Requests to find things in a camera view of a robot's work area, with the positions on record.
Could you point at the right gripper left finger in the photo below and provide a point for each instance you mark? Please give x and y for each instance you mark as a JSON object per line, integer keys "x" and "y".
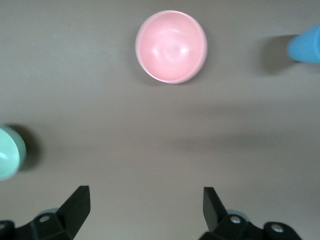
{"x": 73, "y": 212}

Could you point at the brown table cloth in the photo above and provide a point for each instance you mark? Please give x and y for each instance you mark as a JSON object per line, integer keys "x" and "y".
{"x": 100, "y": 100}

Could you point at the green bowl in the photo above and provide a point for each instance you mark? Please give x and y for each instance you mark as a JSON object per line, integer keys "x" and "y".
{"x": 10, "y": 152}

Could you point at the pink bowl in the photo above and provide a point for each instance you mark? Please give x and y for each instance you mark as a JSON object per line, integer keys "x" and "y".
{"x": 172, "y": 47}

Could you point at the blue cup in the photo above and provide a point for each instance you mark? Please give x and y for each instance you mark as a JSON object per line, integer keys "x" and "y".
{"x": 306, "y": 46}

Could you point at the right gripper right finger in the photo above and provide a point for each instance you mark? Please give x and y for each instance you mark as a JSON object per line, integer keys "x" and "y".
{"x": 215, "y": 215}

